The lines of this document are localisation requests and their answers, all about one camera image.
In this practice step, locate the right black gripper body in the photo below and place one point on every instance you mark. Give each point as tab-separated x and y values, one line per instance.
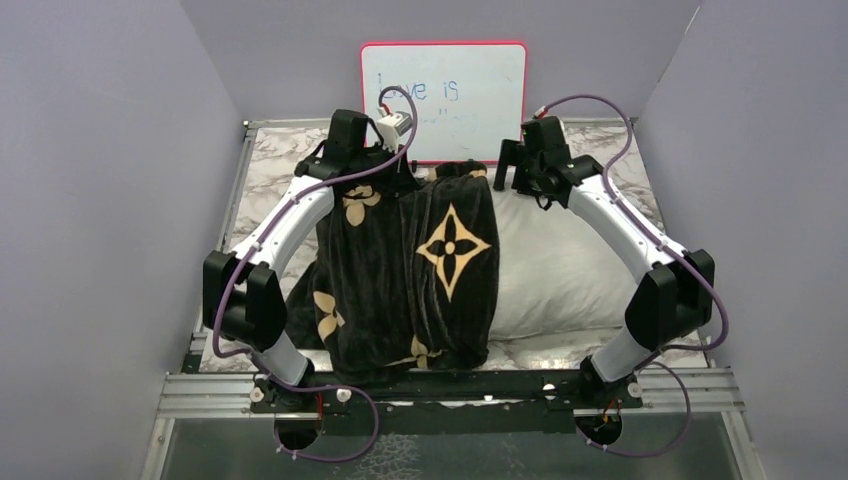
527	179

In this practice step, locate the black floral plush pillowcase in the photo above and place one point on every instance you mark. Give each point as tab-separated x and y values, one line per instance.
405	276

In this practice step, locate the white pillow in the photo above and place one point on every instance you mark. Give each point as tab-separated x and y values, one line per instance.
556	274

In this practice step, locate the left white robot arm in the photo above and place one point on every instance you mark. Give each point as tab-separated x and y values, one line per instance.
242	303

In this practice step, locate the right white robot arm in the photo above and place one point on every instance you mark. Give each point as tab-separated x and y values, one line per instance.
672	297

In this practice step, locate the pink framed whiteboard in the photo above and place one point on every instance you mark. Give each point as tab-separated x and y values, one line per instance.
469	95

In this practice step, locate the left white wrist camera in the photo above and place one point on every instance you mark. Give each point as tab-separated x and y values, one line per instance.
392	128

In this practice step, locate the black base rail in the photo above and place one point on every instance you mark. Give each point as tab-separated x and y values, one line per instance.
435	403

